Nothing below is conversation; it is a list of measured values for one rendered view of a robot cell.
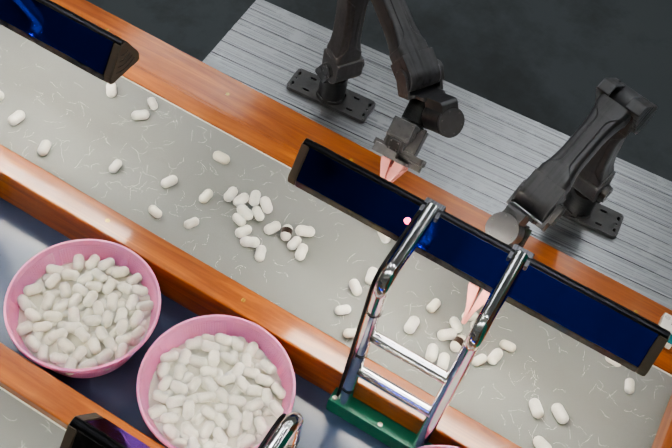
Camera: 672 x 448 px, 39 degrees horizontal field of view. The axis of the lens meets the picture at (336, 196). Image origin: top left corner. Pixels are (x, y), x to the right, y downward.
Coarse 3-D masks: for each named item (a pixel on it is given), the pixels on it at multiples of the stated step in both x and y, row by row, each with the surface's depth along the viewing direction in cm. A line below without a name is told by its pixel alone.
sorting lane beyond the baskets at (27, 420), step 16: (0, 400) 155; (16, 400) 156; (0, 416) 154; (16, 416) 154; (32, 416) 154; (0, 432) 152; (16, 432) 153; (32, 432) 153; (48, 432) 153; (64, 432) 154
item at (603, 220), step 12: (576, 192) 199; (564, 204) 204; (576, 204) 200; (588, 204) 199; (600, 204) 206; (564, 216) 204; (576, 216) 202; (588, 216) 203; (600, 216) 204; (612, 216) 204; (588, 228) 203; (600, 228) 202; (612, 228) 202
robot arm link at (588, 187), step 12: (624, 84) 172; (612, 96) 170; (624, 96) 170; (636, 96) 170; (624, 132) 172; (612, 144) 178; (600, 156) 183; (612, 156) 183; (588, 168) 188; (600, 168) 186; (612, 168) 190; (576, 180) 193; (588, 180) 191; (600, 180) 189; (588, 192) 193
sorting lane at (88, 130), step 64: (0, 64) 199; (64, 64) 201; (0, 128) 189; (64, 128) 191; (128, 128) 193; (192, 128) 196; (128, 192) 184; (192, 192) 186; (320, 256) 181; (384, 256) 183; (320, 320) 172; (384, 320) 174; (448, 320) 176; (512, 320) 178; (512, 384) 170; (576, 384) 172; (640, 384) 173
